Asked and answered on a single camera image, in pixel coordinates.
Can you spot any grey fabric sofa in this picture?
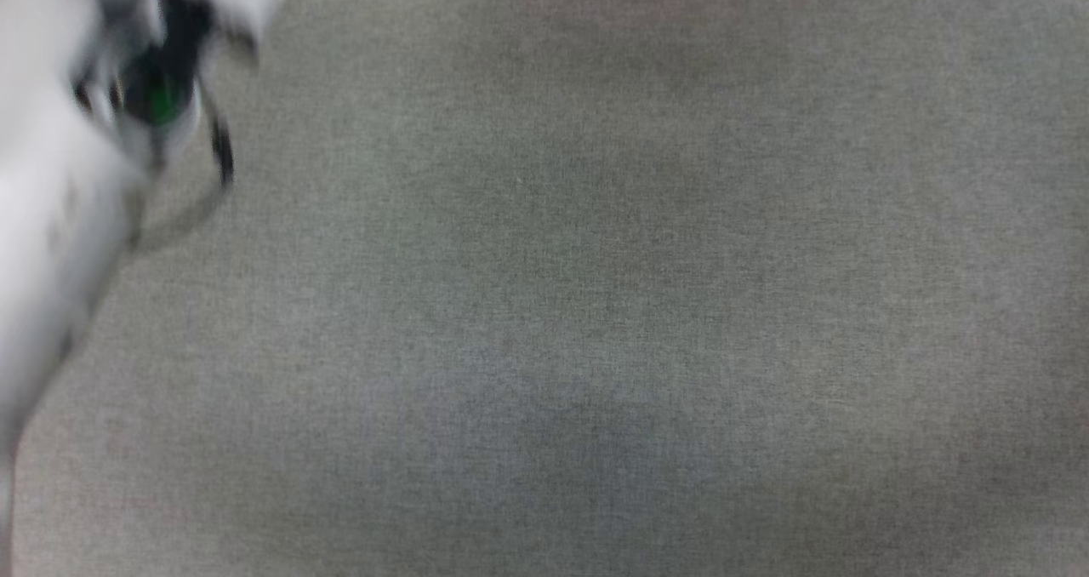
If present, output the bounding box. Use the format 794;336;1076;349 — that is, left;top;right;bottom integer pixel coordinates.
0;0;1089;577

